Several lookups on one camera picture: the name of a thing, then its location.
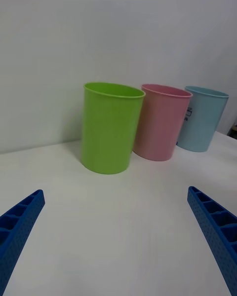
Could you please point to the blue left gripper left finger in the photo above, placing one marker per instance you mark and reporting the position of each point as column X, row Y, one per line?
column 17, row 232

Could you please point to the green plastic bin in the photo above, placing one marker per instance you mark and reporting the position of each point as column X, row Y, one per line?
column 108, row 133

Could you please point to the pink plastic bin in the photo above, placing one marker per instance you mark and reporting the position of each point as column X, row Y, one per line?
column 160, row 128

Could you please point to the pale blue plastic bin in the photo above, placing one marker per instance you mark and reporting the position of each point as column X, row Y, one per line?
column 205, row 125

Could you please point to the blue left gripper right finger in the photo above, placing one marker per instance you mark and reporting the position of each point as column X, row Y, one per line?
column 219, row 232

